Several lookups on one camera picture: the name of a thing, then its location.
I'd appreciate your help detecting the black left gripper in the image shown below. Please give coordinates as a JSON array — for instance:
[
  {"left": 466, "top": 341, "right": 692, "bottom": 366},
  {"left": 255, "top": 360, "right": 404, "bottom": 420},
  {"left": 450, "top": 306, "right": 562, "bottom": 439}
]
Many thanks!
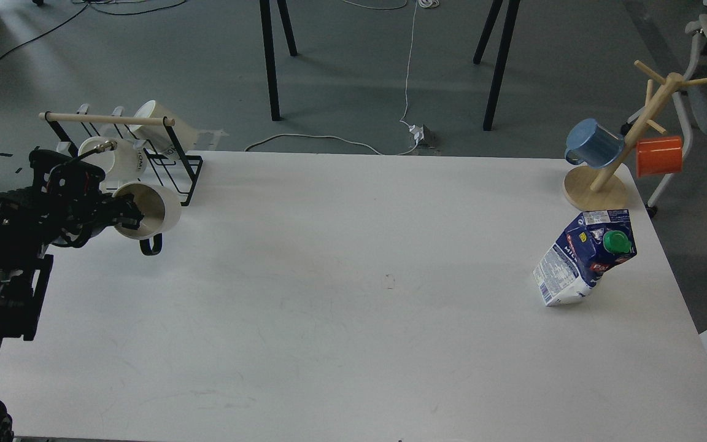
[{"left": 0, "top": 149, "right": 144, "bottom": 248}]

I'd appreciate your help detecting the white mug black handle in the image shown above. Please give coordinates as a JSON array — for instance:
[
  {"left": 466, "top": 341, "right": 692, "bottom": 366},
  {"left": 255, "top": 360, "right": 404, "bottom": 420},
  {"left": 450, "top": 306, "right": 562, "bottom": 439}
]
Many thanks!
[{"left": 113, "top": 182, "right": 182, "bottom": 255}]

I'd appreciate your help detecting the blue white milk carton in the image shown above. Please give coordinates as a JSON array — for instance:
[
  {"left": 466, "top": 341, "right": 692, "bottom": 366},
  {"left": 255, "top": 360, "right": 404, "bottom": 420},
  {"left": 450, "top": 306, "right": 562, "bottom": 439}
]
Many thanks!
[{"left": 533, "top": 209, "right": 637, "bottom": 307}]

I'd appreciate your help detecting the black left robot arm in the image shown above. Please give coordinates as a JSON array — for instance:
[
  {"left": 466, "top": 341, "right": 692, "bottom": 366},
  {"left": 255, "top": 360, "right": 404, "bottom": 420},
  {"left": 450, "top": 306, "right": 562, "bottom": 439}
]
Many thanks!
[{"left": 0, "top": 149, "right": 145, "bottom": 441}]

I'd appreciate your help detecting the white mug on rack front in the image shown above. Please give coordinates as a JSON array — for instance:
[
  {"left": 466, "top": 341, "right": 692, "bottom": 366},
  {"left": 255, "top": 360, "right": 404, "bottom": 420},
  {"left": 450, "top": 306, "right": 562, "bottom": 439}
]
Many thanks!
[{"left": 78, "top": 136, "right": 148, "bottom": 182}]

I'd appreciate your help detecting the white mug on rack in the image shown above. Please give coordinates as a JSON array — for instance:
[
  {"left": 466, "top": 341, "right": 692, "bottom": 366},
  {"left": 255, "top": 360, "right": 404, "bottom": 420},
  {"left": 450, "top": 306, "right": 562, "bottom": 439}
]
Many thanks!
[
  {"left": 78, "top": 136, "right": 148, "bottom": 182},
  {"left": 128, "top": 99, "right": 199, "bottom": 160}
]

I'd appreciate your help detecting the white mug on rack rear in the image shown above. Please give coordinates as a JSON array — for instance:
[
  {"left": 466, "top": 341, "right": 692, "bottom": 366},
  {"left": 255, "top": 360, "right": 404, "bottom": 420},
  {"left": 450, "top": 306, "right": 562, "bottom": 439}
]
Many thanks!
[{"left": 128, "top": 99, "right": 199, "bottom": 160}]

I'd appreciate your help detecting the black table leg left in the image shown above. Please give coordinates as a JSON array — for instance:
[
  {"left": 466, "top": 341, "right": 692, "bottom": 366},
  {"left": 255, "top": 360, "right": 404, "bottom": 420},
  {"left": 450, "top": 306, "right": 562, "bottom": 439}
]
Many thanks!
[{"left": 258, "top": 1, "right": 298, "bottom": 122}]

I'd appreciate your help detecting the black table leg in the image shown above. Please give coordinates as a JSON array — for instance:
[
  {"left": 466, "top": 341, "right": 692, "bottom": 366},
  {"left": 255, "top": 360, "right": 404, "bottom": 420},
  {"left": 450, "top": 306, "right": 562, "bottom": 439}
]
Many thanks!
[
  {"left": 472, "top": 1, "right": 521, "bottom": 131},
  {"left": 258, "top": 1, "right": 298, "bottom": 122}
]

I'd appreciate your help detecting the black table leg right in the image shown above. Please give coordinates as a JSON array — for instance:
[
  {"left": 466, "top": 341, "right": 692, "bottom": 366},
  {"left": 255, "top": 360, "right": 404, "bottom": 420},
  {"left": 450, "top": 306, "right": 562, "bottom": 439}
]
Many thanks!
[{"left": 472, "top": 1, "right": 521, "bottom": 131}]

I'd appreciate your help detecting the blue mug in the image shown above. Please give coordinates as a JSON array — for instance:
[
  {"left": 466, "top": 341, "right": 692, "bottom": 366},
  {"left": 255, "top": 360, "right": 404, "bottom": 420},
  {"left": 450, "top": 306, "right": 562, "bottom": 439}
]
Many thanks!
[{"left": 565, "top": 118, "right": 625, "bottom": 169}]

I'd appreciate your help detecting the wooden mug tree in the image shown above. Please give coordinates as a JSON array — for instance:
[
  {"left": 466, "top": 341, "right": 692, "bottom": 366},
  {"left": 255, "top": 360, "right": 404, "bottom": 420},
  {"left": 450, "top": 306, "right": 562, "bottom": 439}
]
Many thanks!
[{"left": 563, "top": 60, "right": 707, "bottom": 212}]

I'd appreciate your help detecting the orange mug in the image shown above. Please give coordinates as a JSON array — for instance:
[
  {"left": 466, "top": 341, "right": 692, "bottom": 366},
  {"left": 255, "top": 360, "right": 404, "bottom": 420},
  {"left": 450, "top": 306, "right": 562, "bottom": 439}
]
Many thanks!
[{"left": 636, "top": 136, "right": 684, "bottom": 178}]

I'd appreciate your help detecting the black wire mug rack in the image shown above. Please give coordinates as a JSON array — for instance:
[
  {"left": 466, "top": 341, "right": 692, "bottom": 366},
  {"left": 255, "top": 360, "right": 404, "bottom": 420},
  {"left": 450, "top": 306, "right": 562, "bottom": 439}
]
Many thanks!
[{"left": 39, "top": 106, "right": 204, "bottom": 206}]

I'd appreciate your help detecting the black floor cable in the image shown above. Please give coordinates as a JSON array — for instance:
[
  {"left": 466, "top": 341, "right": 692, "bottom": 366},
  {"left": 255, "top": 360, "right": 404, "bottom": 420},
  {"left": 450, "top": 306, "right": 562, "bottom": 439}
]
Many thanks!
[{"left": 0, "top": 0, "right": 187, "bottom": 102}]

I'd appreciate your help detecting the white floor cable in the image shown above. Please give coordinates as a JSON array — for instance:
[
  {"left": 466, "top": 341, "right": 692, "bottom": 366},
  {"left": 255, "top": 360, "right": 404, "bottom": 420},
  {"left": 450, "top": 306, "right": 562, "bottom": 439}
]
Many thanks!
[{"left": 244, "top": 0, "right": 440, "bottom": 155}]

